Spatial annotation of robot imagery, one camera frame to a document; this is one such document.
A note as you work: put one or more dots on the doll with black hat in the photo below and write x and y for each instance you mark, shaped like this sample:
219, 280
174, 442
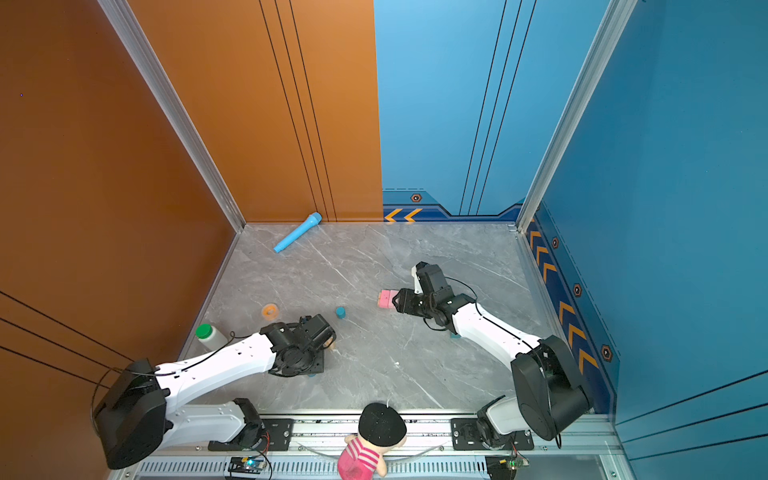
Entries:
380, 430

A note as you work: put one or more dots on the right small circuit board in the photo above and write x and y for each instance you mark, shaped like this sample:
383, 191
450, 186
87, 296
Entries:
515, 464

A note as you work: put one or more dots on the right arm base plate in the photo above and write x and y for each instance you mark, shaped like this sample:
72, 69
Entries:
466, 435

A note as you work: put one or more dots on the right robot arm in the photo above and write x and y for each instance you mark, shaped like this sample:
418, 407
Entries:
550, 392

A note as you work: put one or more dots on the orange tape roll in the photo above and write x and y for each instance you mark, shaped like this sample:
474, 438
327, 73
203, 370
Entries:
270, 312

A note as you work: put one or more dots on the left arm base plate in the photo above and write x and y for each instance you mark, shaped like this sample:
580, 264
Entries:
262, 436

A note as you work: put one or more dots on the green circuit board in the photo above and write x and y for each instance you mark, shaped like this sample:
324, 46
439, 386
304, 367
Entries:
248, 467

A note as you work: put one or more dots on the aluminium front rail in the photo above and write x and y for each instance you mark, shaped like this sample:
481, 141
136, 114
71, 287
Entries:
419, 445

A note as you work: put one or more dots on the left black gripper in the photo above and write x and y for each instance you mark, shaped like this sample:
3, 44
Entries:
318, 369

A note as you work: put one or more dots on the dark pink wood block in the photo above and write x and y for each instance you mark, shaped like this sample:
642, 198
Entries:
385, 299

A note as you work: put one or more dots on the blue toy microphone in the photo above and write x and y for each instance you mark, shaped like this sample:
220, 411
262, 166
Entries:
310, 222

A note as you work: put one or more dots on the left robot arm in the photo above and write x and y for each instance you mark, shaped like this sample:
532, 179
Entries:
150, 408

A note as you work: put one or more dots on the green cap white bottle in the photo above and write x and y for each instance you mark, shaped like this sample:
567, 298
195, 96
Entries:
210, 337

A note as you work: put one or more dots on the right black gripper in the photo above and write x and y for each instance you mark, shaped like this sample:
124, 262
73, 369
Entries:
405, 302

